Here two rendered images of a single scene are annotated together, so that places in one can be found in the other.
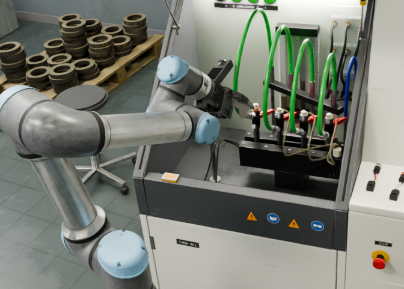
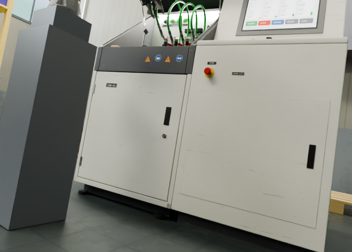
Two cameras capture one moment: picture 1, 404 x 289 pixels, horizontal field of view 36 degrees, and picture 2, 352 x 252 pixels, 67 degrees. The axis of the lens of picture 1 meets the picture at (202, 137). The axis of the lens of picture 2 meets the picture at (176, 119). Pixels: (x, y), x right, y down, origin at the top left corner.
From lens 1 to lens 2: 1.74 m
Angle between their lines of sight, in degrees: 37
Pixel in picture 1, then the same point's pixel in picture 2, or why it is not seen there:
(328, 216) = (185, 50)
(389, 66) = (228, 13)
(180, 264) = (103, 101)
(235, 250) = (134, 85)
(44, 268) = not seen: hidden behind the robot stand
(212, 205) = (130, 56)
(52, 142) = not seen: outside the picture
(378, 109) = (221, 31)
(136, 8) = not seen: hidden behind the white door
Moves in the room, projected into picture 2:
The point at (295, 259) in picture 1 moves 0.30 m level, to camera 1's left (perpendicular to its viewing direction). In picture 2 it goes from (164, 85) to (111, 76)
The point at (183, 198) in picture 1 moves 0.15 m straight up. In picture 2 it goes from (118, 55) to (121, 32)
